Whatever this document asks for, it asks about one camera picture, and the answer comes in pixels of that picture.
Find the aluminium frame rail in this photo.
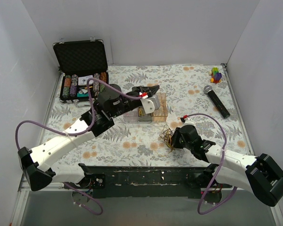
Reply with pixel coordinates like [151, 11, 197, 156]
[11, 184, 283, 226]

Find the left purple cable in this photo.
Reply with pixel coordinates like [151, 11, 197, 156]
[15, 78, 144, 215]

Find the purple cable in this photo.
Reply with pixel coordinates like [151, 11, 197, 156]
[15, 78, 144, 215]
[187, 113, 238, 214]

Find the floral patterned table mat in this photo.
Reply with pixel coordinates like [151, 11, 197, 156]
[34, 65, 255, 168]

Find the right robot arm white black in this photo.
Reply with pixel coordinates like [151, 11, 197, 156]
[171, 125, 283, 207]

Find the smoky grey plastic box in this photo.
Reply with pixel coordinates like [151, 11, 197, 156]
[138, 107, 153, 122]

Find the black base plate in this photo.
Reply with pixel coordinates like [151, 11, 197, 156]
[63, 166, 234, 200]

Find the black handheld microphone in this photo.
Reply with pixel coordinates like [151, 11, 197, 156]
[204, 85, 231, 119]

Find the colourful toy block train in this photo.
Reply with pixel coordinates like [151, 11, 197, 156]
[209, 67, 222, 84]

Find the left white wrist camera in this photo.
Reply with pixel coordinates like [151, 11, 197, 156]
[140, 93, 160, 114]

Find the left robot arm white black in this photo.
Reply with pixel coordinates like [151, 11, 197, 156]
[17, 84, 160, 191]

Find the black poker chip case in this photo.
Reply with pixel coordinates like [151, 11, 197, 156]
[53, 38, 109, 103]

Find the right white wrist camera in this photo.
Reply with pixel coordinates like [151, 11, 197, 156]
[180, 115, 195, 126]

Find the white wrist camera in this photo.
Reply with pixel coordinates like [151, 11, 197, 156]
[140, 93, 160, 114]
[180, 115, 195, 126]

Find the white playing card deck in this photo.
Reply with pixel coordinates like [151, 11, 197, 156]
[78, 75, 93, 86]

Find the yellow red wire bundle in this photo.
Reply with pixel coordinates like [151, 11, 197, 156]
[159, 124, 177, 153]

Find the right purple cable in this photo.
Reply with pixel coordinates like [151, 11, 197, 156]
[187, 113, 238, 214]

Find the amber plastic box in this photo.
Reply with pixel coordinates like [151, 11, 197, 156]
[152, 93, 168, 122]

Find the clear plastic box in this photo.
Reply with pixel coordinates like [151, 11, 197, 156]
[123, 110, 139, 123]

